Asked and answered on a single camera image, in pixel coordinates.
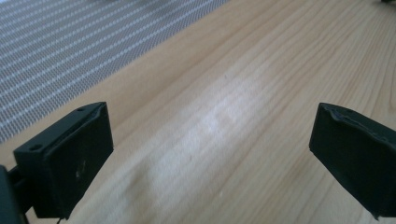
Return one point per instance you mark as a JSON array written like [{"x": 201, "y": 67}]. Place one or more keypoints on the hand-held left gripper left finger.
[{"x": 68, "y": 161}]

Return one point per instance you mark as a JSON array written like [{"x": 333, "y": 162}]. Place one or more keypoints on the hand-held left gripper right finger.
[{"x": 358, "y": 158}]

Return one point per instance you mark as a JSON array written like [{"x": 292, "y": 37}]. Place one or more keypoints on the grey striped placemat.
[{"x": 62, "y": 46}]

